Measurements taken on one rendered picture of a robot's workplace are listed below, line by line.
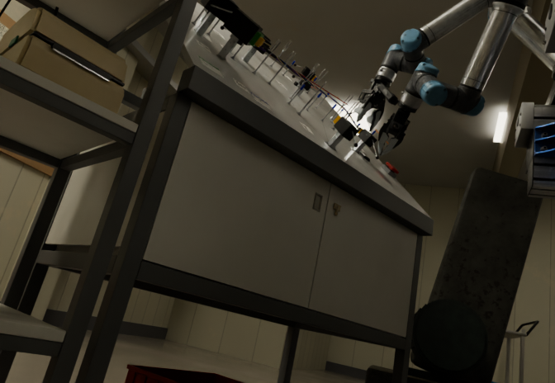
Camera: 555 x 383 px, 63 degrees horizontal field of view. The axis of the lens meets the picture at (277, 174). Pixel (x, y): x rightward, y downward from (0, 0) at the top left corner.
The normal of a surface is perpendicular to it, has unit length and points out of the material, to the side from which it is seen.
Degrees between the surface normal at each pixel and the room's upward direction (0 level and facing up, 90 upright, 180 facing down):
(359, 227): 90
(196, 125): 90
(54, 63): 90
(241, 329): 90
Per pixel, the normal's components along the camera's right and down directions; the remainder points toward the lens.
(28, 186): 0.92, 0.08
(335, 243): 0.69, -0.10
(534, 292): -0.32, -0.38
